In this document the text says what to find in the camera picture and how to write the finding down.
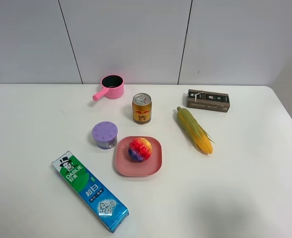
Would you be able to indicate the rainbow pop ball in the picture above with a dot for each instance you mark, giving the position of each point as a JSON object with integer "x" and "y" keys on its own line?
{"x": 140, "y": 149}

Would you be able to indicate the gold energy drink can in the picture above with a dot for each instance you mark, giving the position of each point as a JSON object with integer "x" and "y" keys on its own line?
{"x": 142, "y": 107}

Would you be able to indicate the purple lidded round jar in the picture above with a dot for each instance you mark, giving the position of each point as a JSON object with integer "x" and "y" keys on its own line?
{"x": 105, "y": 134}

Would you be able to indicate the pink toy saucepan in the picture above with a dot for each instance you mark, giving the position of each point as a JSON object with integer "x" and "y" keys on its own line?
{"x": 112, "y": 88}

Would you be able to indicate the pink square plate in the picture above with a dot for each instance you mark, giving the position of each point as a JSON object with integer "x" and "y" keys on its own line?
{"x": 126, "y": 166}

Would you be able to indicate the toy corn cob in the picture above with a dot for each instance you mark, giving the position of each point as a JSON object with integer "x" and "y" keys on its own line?
{"x": 195, "y": 132}

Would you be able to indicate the brown rectangular box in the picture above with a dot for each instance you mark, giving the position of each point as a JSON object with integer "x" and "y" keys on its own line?
{"x": 211, "y": 101}

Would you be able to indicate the green blue toothpaste box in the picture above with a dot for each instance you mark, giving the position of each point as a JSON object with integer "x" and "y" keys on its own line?
{"x": 107, "y": 207}

